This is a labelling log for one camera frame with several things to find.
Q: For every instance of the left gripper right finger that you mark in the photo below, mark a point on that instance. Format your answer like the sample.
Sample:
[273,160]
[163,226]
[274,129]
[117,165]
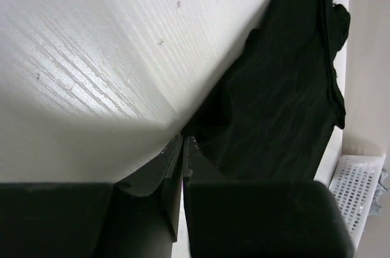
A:
[196,167]

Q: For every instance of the white plastic basket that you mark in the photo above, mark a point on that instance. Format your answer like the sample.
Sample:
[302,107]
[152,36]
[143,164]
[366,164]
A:
[353,186]

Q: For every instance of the black tank top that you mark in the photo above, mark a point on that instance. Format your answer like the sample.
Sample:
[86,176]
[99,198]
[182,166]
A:
[272,113]

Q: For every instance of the grey tank top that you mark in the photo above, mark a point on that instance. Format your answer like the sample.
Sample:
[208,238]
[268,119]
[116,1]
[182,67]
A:
[375,207]

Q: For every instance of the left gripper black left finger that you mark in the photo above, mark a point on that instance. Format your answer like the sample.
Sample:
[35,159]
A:
[148,200]

